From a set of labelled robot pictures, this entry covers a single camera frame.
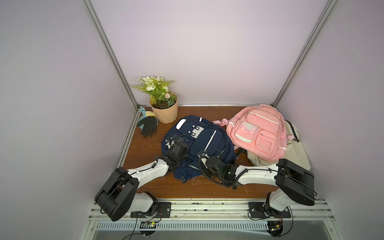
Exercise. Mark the black work glove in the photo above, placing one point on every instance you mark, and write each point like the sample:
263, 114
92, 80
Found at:
149, 126

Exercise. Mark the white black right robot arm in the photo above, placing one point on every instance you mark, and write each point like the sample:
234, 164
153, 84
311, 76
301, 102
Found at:
295, 184

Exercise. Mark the corner aluminium profile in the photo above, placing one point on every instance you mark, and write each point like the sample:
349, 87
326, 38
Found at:
320, 24
91, 11

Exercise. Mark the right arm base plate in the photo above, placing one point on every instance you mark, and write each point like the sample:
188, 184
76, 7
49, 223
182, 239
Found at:
259, 210

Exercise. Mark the navy blue backpack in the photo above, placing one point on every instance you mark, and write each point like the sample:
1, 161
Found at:
199, 135

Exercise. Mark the aluminium mounting rail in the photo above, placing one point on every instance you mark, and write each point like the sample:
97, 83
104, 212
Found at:
236, 209

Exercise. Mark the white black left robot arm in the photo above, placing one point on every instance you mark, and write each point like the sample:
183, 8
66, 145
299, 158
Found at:
119, 194

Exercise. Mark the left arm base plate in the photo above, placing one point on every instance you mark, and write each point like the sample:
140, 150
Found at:
162, 210

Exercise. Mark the left circuit board with cable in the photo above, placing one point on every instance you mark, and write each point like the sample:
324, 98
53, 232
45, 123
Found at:
146, 229

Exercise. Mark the left corner aluminium profile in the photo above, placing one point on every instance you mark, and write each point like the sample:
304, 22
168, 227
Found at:
91, 11

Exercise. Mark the cream canvas backpack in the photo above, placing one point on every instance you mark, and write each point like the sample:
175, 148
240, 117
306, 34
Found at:
295, 153

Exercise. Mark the green white artificial plant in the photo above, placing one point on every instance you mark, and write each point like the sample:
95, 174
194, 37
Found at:
161, 97

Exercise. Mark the right corner aluminium profile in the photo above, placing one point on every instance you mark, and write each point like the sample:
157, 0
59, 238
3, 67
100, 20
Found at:
320, 24

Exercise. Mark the pink backpack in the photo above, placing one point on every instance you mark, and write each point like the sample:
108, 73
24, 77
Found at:
260, 130

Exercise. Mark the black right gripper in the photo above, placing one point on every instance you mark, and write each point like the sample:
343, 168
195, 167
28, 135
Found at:
208, 162

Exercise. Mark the terracotta flower pot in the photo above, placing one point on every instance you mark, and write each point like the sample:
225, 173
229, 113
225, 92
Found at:
168, 115

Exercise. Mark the circuit board with cable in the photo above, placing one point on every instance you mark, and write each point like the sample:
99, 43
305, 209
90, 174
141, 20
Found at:
279, 229
146, 229

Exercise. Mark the yellow sponge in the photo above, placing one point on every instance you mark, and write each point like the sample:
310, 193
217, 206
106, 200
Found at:
150, 114

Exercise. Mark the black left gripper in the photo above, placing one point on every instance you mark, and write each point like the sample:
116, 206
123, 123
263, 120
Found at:
185, 153

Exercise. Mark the right circuit board with cable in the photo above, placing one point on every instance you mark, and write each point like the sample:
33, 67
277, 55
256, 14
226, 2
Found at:
279, 229

